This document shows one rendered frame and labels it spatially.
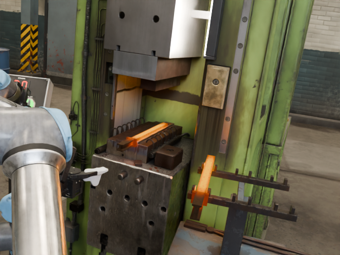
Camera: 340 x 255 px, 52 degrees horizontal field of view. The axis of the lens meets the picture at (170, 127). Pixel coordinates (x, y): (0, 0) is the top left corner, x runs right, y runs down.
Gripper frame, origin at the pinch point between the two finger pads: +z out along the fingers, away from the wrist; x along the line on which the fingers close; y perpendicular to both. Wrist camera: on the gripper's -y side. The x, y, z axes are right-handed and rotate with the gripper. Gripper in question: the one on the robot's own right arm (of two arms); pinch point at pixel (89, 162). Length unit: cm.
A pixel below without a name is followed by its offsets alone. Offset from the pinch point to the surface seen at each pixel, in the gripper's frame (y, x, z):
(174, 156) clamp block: 2.3, 19.5, 31.7
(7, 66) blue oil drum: 35, -377, 319
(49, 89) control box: -15, -42, 28
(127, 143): -0.8, 1.3, 23.7
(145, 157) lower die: 5.6, 6.9, 30.7
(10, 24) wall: -22, -580, 520
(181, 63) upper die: -33, 8, 59
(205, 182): -3.6, 41.1, 0.8
